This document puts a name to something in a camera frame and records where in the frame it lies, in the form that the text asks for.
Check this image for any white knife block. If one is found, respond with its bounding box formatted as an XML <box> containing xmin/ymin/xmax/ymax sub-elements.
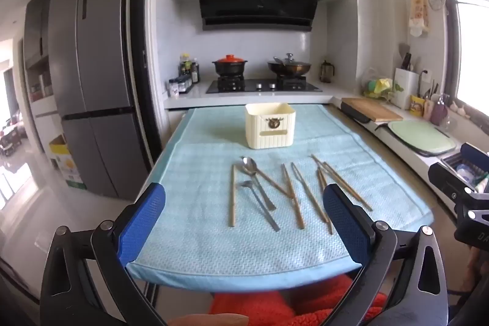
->
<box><xmin>393</xmin><ymin>67</ymin><xmax>420</xmax><ymax>110</ymax></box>

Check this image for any wok with glass lid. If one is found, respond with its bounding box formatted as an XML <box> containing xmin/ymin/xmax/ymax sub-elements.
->
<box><xmin>267</xmin><ymin>53</ymin><xmax>312</xmax><ymax>78</ymax></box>

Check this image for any window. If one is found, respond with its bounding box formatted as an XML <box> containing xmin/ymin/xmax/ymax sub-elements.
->
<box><xmin>436</xmin><ymin>0</ymin><xmax>489</xmax><ymax>128</ymax></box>

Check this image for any yellow cardboard box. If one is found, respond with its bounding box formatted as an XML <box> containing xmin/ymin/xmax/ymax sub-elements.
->
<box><xmin>49</xmin><ymin>135</ymin><xmax>87</xmax><ymax>190</ymax></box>

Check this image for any light blue towel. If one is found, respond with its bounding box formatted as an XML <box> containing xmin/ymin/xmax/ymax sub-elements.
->
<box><xmin>126</xmin><ymin>105</ymin><xmax>434</xmax><ymax>290</ymax></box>

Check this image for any rack with plastic bags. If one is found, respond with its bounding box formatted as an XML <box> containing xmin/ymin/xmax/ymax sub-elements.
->
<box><xmin>363</xmin><ymin>77</ymin><xmax>394</xmax><ymax>99</ymax></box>

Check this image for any glass jar with dark frame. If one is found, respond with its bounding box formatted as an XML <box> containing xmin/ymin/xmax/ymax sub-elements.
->
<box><xmin>320</xmin><ymin>60</ymin><xmax>336</xmax><ymax>83</ymax></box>

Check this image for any cream plastic container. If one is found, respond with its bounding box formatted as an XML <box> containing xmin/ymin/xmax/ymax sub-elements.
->
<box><xmin>244</xmin><ymin>102</ymin><xmax>297</xmax><ymax>150</ymax></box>

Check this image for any wooden cutting board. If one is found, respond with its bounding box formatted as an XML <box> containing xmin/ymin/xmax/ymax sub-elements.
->
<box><xmin>341</xmin><ymin>97</ymin><xmax>403</xmax><ymax>122</ymax></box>

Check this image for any small metal spoon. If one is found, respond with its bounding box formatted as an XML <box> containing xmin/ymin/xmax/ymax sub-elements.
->
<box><xmin>239</xmin><ymin>180</ymin><xmax>281</xmax><ymax>232</ymax></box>

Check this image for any green cutting board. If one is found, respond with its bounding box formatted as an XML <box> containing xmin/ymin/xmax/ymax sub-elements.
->
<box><xmin>388</xmin><ymin>120</ymin><xmax>457</xmax><ymax>156</ymax></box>

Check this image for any orange fleece clothing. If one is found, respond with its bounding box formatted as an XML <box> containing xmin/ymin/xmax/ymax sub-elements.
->
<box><xmin>208</xmin><ymin>276</ymin><xmax>387</xmax><ymax>326</ymax></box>

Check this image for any black gas stove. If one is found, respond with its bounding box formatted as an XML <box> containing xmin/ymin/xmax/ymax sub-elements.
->
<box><xmin>206</xmin><ymin>78</ymin><xmax>322</xmax><ymax>94</ymax></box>

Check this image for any large metal spoon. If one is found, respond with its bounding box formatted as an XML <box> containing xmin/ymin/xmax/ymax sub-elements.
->
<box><xmin>241</xmin><ymin>156</ymin><xmax>277</xmax><ymax>212</ymax></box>

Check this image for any black tray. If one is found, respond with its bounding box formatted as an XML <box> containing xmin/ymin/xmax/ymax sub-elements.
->
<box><xmin>339</xmin><ymin>101</ymin><xmax>383</xmax><ymax>125</ymax></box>

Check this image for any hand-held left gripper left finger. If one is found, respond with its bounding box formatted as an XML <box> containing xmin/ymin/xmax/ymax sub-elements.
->
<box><xmin>40</xmin><ymin>183</ymin><xmax>167</xmax><ymax>326</ymax></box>

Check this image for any person's left hand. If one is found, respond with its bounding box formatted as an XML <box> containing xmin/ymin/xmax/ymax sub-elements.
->
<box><xmin>179</xmin><ymin>314</ymin><xmax>250</xmax><ymax>326</ymax></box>

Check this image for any black pot with orange lid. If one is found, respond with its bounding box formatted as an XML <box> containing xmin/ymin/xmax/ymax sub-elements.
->
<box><xmin>212</xmin><ymin>54</ymin><xmax>248</xmax><ymax>76</ymax></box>

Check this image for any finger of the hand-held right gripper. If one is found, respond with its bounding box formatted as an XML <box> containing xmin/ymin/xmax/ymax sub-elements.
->
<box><xmin>460</xmin><ymin>143</ymin><xmax>489</xmax><ymax>168</ymax></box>
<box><xmin>428</xmin><ymin>161</ymin><xmax>476</xmax><ymax>210</ymax></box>

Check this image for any row of spice jars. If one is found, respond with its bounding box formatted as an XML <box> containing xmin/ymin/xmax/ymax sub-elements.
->
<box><xmin>169</xmin><ymin>74</ymin><xmax>193</xmax><ymax>98</ymax></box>

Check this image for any black range hood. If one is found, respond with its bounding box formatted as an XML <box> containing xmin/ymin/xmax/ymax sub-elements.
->
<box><xmin>195</xmin><ymin>0</ymin><xmax>326</xmax><ymax>32</ymax></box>

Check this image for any hanging patterned hand towel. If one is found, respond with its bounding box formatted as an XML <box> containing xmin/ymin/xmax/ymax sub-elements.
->
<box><xmin>408</xmin><ymin>0</ymin><xmax>429</xmax><ymax>38</ymax></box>

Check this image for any purple soap dispenser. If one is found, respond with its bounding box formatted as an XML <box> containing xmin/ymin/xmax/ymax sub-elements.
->
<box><xmin>431</xmin><ymin>95</ymin><xmax>448</xmax><ymax>126</ymax></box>

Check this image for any set of wooden chopsticks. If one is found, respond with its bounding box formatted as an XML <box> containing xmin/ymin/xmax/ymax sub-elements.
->
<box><xmin>228</xmin><ymin>154</ymin><xmax>374</xmax><ymax>236</ymax></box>

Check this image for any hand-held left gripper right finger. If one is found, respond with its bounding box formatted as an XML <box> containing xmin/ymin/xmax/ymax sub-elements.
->
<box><xmin>323</xmin><ymin>184</ymin><xmax>449</xmax><ymax>326</ymax></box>

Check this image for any grey refrigerator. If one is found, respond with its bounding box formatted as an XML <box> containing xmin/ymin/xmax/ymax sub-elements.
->
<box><xmin>48</xmin><ymin>0</ymin><xmax>148</xmax><ymax>199</ymax></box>

